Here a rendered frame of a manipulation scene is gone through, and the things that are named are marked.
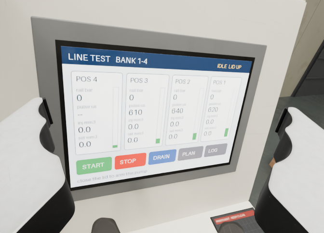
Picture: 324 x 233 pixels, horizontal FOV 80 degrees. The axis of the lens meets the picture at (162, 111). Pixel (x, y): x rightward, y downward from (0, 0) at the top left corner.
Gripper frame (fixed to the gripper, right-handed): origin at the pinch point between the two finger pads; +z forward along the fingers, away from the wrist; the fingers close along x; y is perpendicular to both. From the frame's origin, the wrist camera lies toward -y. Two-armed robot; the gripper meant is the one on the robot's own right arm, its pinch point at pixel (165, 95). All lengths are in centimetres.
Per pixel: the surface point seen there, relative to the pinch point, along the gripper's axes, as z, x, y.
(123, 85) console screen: 22.7, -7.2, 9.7
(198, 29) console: 30.5, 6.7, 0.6
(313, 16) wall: 360, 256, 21
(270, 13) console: 37.7, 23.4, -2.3
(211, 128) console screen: 27.8, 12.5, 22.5
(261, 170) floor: 144, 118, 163
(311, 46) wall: 380, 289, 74
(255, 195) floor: 109, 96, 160
